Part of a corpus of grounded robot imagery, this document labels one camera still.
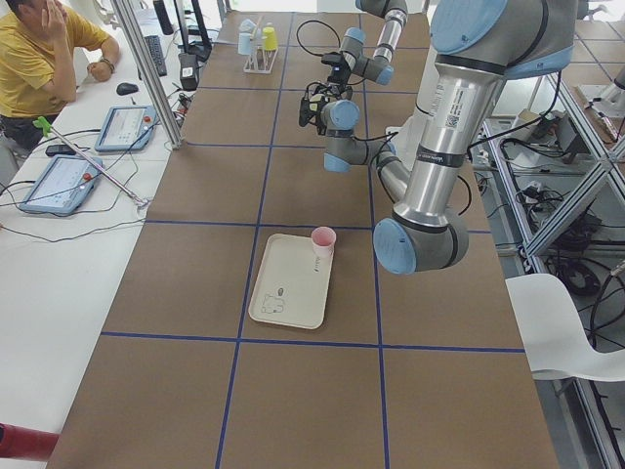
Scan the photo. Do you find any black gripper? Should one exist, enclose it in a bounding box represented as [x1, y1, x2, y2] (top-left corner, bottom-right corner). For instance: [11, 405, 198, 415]
[321, 72, 353, 100]
[309, 109, 327, 135]

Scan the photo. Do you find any yellow plastic cup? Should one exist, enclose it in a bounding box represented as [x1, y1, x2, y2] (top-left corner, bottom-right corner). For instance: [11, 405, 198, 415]
[262, 25, 278, 52]

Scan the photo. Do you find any light blue plastic cup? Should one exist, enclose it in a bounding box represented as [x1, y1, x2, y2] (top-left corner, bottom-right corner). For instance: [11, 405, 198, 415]
[237, 32, 252, 56]

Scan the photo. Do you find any pale green plastic cup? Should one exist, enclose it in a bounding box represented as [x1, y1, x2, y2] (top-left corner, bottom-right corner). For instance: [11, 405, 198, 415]
[309, 94, 329, 112]

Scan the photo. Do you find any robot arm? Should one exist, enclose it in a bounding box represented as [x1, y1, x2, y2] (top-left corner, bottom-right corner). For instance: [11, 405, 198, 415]
[321, 0, 408, 93]
[299, 1, 577, 275]

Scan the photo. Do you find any pink plastic cup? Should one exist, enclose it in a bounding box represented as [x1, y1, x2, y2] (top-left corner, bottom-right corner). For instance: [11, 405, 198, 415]
[311, 227, 337, 258]

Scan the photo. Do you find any black power supply box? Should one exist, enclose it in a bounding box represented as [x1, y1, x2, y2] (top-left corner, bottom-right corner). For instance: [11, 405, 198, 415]
[178, 53, 199, 91]

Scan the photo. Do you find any black keyboard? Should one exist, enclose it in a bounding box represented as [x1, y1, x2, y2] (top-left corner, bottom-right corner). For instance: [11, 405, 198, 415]
[144, 35, 167, 76]

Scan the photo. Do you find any white plastic tray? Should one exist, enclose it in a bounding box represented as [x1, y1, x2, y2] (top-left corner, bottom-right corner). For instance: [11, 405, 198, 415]
[248, 234, 333, 329]

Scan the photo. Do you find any blue teach pendant far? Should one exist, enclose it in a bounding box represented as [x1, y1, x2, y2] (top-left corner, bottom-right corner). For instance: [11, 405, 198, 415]
[95, 106, 157, 152]

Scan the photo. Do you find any blue teach pendant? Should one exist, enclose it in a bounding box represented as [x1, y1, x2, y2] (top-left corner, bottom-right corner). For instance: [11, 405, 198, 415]
[19, 155, 101, 216]
[95, 106, 157, 152]

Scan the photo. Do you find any black computer mouse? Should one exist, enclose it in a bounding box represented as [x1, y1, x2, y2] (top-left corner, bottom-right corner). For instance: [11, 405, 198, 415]
[116, 82, 139, 96]

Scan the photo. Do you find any blue teach pendant near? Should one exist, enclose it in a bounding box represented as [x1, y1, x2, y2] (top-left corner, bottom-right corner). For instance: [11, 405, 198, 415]
[19, 155, 101, 216]

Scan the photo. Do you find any metal rod with stand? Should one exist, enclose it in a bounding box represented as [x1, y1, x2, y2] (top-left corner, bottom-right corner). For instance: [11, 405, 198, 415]
[32, 116, 150, 208]

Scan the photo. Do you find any person in yellow shirt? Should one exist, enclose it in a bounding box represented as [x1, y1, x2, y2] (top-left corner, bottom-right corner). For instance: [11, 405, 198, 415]
[1, 1, 120, 154]

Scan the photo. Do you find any brown paper table mat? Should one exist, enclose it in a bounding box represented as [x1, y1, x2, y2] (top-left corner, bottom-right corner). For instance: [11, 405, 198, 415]
[50, 8, 558, 468]

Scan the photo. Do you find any white plastic chair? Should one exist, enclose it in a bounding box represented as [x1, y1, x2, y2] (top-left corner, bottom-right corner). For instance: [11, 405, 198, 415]
[506, 274, 624, 382]

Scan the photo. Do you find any red thermos bottle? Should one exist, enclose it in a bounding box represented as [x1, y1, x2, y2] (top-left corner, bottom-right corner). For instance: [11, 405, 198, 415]
[0, 423, 60, 462]

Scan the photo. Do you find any braided black camera cable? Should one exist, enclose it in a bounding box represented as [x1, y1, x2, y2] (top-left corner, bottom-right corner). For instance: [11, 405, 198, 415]
[295, 19, 348, 60]

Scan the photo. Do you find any white wire cup rack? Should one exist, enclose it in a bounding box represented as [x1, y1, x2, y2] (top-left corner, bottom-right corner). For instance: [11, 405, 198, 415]
[243, 15, 278, 74]

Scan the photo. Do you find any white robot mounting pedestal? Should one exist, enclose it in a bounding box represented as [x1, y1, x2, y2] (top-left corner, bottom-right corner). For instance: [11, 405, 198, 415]
[387, 47, 438, 153]

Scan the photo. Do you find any aluminium frame post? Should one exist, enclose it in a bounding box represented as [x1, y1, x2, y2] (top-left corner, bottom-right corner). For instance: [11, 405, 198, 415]
[111, 0, 183, 149]

